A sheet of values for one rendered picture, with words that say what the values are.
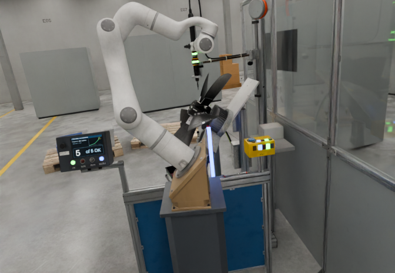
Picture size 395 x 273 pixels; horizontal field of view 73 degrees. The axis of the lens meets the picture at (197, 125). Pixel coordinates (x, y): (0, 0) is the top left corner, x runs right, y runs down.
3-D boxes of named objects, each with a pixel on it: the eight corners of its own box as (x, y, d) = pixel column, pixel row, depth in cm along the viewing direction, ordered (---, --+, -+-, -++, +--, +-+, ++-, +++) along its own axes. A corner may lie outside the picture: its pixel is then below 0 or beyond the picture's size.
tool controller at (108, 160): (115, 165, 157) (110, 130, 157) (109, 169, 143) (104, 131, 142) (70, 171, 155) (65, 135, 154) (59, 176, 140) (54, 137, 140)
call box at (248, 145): (268, 150, 168) (268, 134, 165) (275, 156, 158) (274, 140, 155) (244, 154, 167) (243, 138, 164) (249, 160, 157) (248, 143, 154)
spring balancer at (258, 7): (253, 20, 223) (247, 20, 219) (251, 0, 219) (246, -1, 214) (269, 17, 211) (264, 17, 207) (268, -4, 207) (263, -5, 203)
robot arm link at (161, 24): (163, -1, 130) (217, 26, 137) (150, 30, 133) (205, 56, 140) (163, -5, 122) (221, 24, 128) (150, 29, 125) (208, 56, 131)
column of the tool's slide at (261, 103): (263, 207, 271) (256, 19, 220) (269, 210, 265) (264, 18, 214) (259, 210, 268) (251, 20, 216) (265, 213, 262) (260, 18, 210)
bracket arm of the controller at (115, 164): (124, 164, 155) (123, 159, 154) (123, 167, 152) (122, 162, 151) (82, 170, 153) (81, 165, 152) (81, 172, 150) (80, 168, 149)
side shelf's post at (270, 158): (273, 228, 240) (271, 142, 216) (275, 231, 236) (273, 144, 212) (269, 229, 239) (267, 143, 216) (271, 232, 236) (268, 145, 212)
